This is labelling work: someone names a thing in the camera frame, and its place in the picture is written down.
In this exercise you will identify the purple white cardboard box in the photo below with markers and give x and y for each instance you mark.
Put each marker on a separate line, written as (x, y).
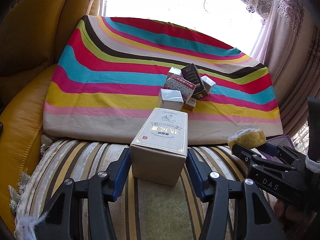
(282, 140)

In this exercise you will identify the yellow leather armchair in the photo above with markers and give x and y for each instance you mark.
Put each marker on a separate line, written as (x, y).
(33, 36)

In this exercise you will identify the white cube box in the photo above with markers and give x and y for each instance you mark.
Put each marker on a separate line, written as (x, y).
(208, 83)

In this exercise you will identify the red QR tissue pack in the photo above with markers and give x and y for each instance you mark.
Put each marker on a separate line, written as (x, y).
(185, 87)

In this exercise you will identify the cream tall box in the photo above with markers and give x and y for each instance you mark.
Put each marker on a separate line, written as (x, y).
(159, 150)

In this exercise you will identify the dental white box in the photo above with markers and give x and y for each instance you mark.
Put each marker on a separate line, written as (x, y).
(190, 104)

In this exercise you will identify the black product box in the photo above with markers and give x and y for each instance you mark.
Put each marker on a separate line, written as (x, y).
(191, 74)

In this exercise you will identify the beige drape curtain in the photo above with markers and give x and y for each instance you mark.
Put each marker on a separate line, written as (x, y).
(289, 47)

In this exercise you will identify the person's right hand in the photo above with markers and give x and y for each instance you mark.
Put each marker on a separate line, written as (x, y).
(291, 213)

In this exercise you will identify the yellow sponge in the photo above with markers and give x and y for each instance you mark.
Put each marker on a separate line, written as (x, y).
(249, 138)

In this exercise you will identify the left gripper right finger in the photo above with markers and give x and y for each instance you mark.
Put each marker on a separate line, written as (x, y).
(253, 219)

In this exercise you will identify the rainbow striped cushion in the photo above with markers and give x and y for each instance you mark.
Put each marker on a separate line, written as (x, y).
(107, 81)

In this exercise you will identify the small silver box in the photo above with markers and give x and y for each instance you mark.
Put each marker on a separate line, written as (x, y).
(170, 99)

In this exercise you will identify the small white box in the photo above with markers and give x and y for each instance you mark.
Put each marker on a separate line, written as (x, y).
(174, 71)

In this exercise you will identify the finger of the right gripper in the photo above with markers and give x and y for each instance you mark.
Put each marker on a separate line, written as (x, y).
(248, 156)
(284, 153)

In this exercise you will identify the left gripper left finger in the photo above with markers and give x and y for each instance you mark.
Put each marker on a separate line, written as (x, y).
(62, 214)

